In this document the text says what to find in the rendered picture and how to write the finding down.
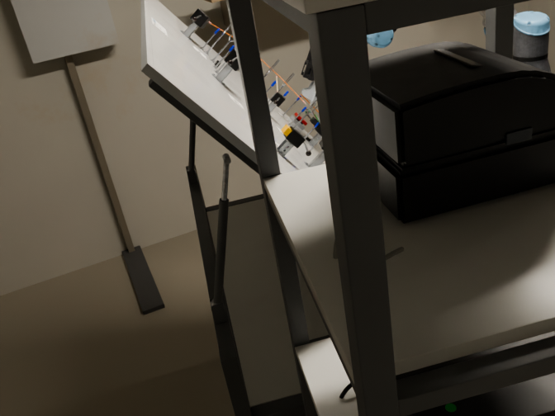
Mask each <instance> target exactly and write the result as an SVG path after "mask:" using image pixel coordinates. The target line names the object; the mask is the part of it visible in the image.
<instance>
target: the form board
mask: <svg viewBox="0 0 555 416"><path fill-rule="evenodd" d="M151 17H152V18H154V19H155V20H156V21H157V22H158V23H159V24H160V25H161V26H162V27H163V28H164V29H166V31H167V34H168V36H166V35H165V34H164V33H163V32H162V31H161V30H160V29H159V28H158V27H156V26H155V25H154V24H153V23H152V20H151ZM187 28H188V27H187V26H186V25H185V24H184V23H183V22H181V21H180V20H179V19H178V18H177V17H176V16H174V14H172V13H171V11H169V10H168V9H167V8H166V7H165V6H164V5H163V4H162V3H161V2H159V1H158V0H141V72H143V73H144V74H145V75H147V76H148V77H149V78H150V79H152V80H153V81H154V82H155V83H157V84H158V85H159V86H160V87H161V88H162V89H164V90H165V91H166V92H168V93H169V94H170V95H171V96H173V97H174V98H175V99H176V100H178V101H179V102H180V103H182V104H183V105H184V106H185V107H186V108H187V109H188V110H190V111H191V112H192V113H194V114H195V115H196V116H197V117H199V118H200V119H201V120H202V121H204V122H205V123H206V124H208V125H209V126H210V127H211V128H212V129H213V130H215V131H216V132H217V133H218V134H220V135H221V136H222V137H223V138H225V139H226V140H227V141H229V142H230V143H231V144H233V145H234V146H235V147H236V148H237V149H238V150H239V151H241V152H242V153H243V154H245V155H246V156H247V157H248V158H250V159H251V160H252V161H253V162H255V163H256V164H257V159H256V154H255V150H254V142H253V137H252V133H251V129H250V124H249V116H248V112H247V107H246V103H245V98H244V90H243V86H242V81H241V77H240V73H239V72H238V71H234V70H232V71H231V72H230V74H229V75H228V76H227V77H226V78H225V80H224V81H223V83H224V84H225V86H223V85H222V84H221V83H220V82H219V81H218V80H217V79H216V78H215V77H213V76H212V75H211V74H212V73H213V74H215V75H216V76H217V73H216V72H215V71H216V70H218V69H219V67H220V66H221V65H222V64H223V63H224V62H225V61H224V60H222V61H221V64H220V65H219V67H218V68H217V69H215V68H214V67H213V66H215V64H214V63H213V62H212V61H211V59H214V58H215V57H216V55H217V53H216V52H215V51H214V50H213V49H211V50H210V51H209V55H207V54H206V53H205V52H204V51H208V50H209V49H210V46H209V45H206V46H205V47H204V51H203V50H202V49H201V48H200V47H203V46H204V44H205V43H206V42H205V41H203V40H202V39H201V38H200V37H199V36H198V35H196V34H195V33H193V34H192V35H191V36H190V38H191V39H192V41H190V40H189V39H188V38H187V37H186V36H185V35H184V34H183V33H182V32H181V31H183V32H184V31H185V30H186V29H187ZM180 30H181V31H180ZM193 46H195V47H196V48H197V49H198V50H199V51H200V52H202V53H203V54H204V55H205V56H206V58H204V57H203V56H202V55H201V54H200V53H199V52H197V51H196V50H195V49H194V47H193ZM214 70H215V71H214ZM228 93H229V94H230V95H231V96H232V97H233V98H234V99H235V100H236V101H237V102H239V103H240V104H241V105H242V106H243V108H244V109H243V108H241V107H240V106H239V105H238V104H236V103H235V102H234V101H233V100H232V99H230V96H229V94H228ZM279 112H280V113H281V114H284V113H285V112H284V111H282V110H281V109H280V108H279V107H277V106H276V107H275V108H274V109H273V111H272V112H271V113H270V115H271V116H272V118H271V120H272V125H273V133H274V139H275V142H277V143H278V144H279V145H280V144H281V142H283V141H284V140H285V139H286V138H285V136H284V135H283V133H281V132H280V131H279V129H280V130H281V129H282V128H283V127H284V125H288V126H289V127H291V126H292V127H294V126H295V124H294V123H292V125H291V126H290V125H289V122H290V123H291V122H292V120H291V119H290V117H289V116H288V115H287V114H285V116H284V117H286V118H287V119H288V121H289V122H288V121H287V120H286V119H285V118H283V117H282V116H281V115H280V113H279ZM278 128H279V129H278ZM322 150H323V149H322V148H321V147H320V145H319V144H318V145H317V146H316V147H315V148H314V149H313V150H312V151H311V156H306V149H305V147H304V145H303V144H302V145H301V146H300V147H299V148H298V149H297V148H296V147H295V146H293V147H292V149H291V150H290V151H289V152H288V153H287V154H286V155H285V157H286V159H285V158H284V157H282V156H281V155H280V154H279V153H278V152H277V157H278V162H279V167H280V173H281V174H284V173H289V172H294V171H297V170H301V169H304V168H309V167H307V166H306V165H305V162H306V163H308V164H309V163H310V162H311V161H312V160H313V159H314V158H315V157H316V156H317V155H318V154H319V153H320V152H321V151H322ZM257 165H258V164H257Z"/></svg>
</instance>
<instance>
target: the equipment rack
mask: <svg viewBox="0 0 555 416"><path fill-rule="evenodd" d="M263 1H264V2H266V3H267V4H268V5H269V6H271V7H273V8H274V9H275V10H277V11H278V12H280V13H281V14H283V15H284V16H285V17H287V18H288V19H290V20H291V21H293V22H294V23H296V24H297V25H298V26H299V27H301V28H302V29H304V30H305V31H307V32H308V35H309V41H310V48H311V60H312V66H313V73H314V79H315V91H316V97H317V104H318V111H319V117H320V128H321V135H322V142H323V148H324V155H325V164H322V165H318V166H314V167H311V168H304V169H301V170H297V171H294V172H289V173H284V174H281V173H280V167H279V162H278V154H277V149H276V144H275V139H274V133H273V125H272V120H271V115H270V110H269V105H268V96H267V91H266V87H265V82H264V76H263V67H262V63H261V58H260V53H259V43H258V39H257V34H256V29H255V24H254V15H253V10H252V5H251V0H226V4H227V8H228V13H229V17H230V25H231V30H232V34H233V38H234V42H235V51H236V55H237V59H238V65H239V69H240V77H241V81H242V86H243V90H244V98H245V103H246V107H247V112H248V116H249V124H250V129H251V133H252V137H253V142H254V150H255V154H256V159H257V164H258V168H259V176H260V180H261V185H262V189H263V197H264V202H265V206H266V211H267V215H268V223H269V228H270V232H271V236H272V241H273V249H274V253H275V258H276V263H277V270H278V275H279V279H280V284H281V288H282V296H283V301H284V305H285V310H286V314H287V322H288V327H289V331H290V335H291V340H292V348H293V352H294V357H295V362H296V369H297V374H298V378H299V383H300V387H301V395H302V400H303V404H304V409H305V413H306V416H406V415H410V414H414V413H418V412H420V411H424V410H426V409H432V408H435V407H438V406H441V405H444V404H449V403H452V402H455V401H458V400H461V399H466V398H469V397H473V396H475V395H480V394H484V393H486V392H490V391H493V390H498V389H500V388H504V387H506V386H510V385H515V384H518V383H521V382H524V381H529V380H532V379H535V378H538V377H541V376H546V375H549V374H553V373H555V336H552V337H549V338H544V339H540V340H538V341H534V342H531V343H526V344H523V345H520V346H517V347H512V348H508V349H506V350H502V351H499V352H494V353H491V354H487V355H485V356H481V357H476V358H473V359H470V360H467V361H464V362H459V363H455V364H452V365H449V366H444V367H440V368H438V369H434V370H432V371H427V372H423V373H420V374H417V375H413V376H408V377H406V378H402V379H399V380H397V379H396V375H400V374H402V373H406V372H409V371H414V370H417V369H420V368H423V367H427V366H432V365H435V364H438V363H441V362H446V361H450V360H453V359H456V358H459V357H464V356H467V355H471V354H473V353H477V352H482V351H485V350H488V349H492V348H494V347H499V346H503V345H506V344H509V343H514V342H518V341H520V340H524V339H526V338H532V337H535V336H539V335H541V334H545V333H550V332H552V331H555V183H552V184H549V185H546V186H542V187H537V188H534V189H530V190H527V191H522V192H518V193H515V194H512V195H508V196H503V197H500V198H496V199H494V200H490V201H485V202H482V203H478V204H475V205H472V206H466V207H463V208H460V209H456V210H451V211H448V212H444V213H441V214H438V215H432V216H430V217H426V218H423V219H419V220H414V221H411V222H408V223H404V224H403V223H402V222H401V221H400V220H398V219H397V218H396V217H395V216H394V215H393V214H392V213H391V212H390V211H389V210H388V209H387V208H386V207H385V206H384V205H383V204H382V202H381V196H380V186H379V176H378V166H377V147H376V137H375V128H374V118H373V108H372V89H371V79H370V69H369V60H368V41H367V35H371V34H375V33H379V32H383V31H390V30H394V29H398V28H402V27H407V26H413V25H418V24H421V23H426V22H430V21H437V20H441V19H445V18H449V17H456V16H461V15H464V14H468V13H473V12H479V11H484V10H486V50H489V51H491V52H494V53H497V54H500V55H503V56H505V57H508V58H510V59H512V58H513V31H514V4H515V3H519V2H527V1H530V0H263ZM334 240H335V242H336V248H337V255H338V258H337V259H334V258H333V251H334ZM399 247H403V248H404V251H403V252H401V253H398V254H397V255H395V256H393V257H391V258H389V259H387V260H386V254H388V253H389V252H391V251H393V250H395V249H397V248H399ZM296 263H297V265H298V267H299V269H300V271H301V274H302V276H303V278H304V280H305V282H306V285H307V287H308V289H309V292H310V293H311V296H312V298H313V301H314V302H315V305H316V308H317V309H318V311H319V313H320V317H321V318H322V320H323V322H324V325H325V327H326V329H327V332H328V334H329V335H326V336H324V337H320V338H314V339H312V340H309V335H308V330H307V325H306V316H305V311H304V306H303V301H302V296H301V288H300V282H299V277H298V272H297V268H296ZM349 383H351V385H352V388H351V389H350V390H349V391H348V392H347V393H346V395H345V396H344V397H343V398H342V399H341V398H340V397H339V396H340V394H341V393H342V391H343V390H344V388H345V387H346V386H347V385H348V384H349Z"/></svg>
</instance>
